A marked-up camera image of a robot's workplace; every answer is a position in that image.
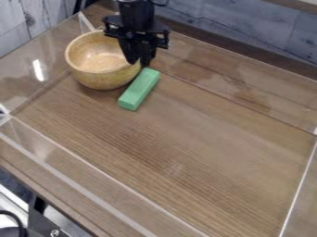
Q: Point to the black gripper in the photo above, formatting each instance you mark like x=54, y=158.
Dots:
x=138, y=30

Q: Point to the wooden bowl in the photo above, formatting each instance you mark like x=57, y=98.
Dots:
x=98, y=63

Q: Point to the green rectangular stick block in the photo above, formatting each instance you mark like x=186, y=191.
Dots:
x=138, y=89

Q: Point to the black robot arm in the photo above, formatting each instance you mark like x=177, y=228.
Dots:
x=141, y=33

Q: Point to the clear acrylic tray wall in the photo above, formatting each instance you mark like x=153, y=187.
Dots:
x=214, y=160

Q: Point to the black table leg bracket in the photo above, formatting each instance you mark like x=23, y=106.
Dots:
x=39, y=225

